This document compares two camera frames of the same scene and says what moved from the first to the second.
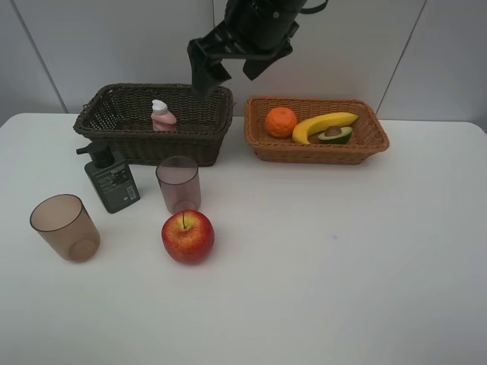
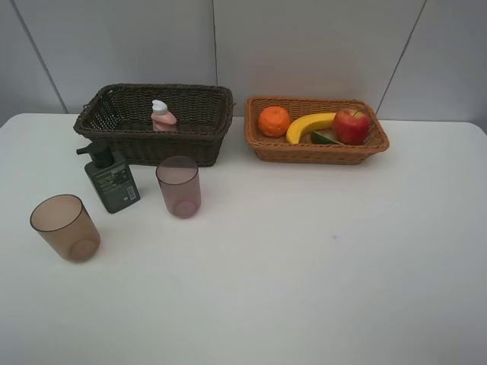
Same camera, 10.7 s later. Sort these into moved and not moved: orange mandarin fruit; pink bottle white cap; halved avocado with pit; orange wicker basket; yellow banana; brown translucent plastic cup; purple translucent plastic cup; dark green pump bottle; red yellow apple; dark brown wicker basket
Moved: yellow banana; red yellow apple; orange mandarin fruit; halved avocado with pit
Not moved: brown translucent plastic cup; pink bottle white cap; dark green pump bottle; orange wicker basket; purple translucent plastic cup; dark brown wicker basket
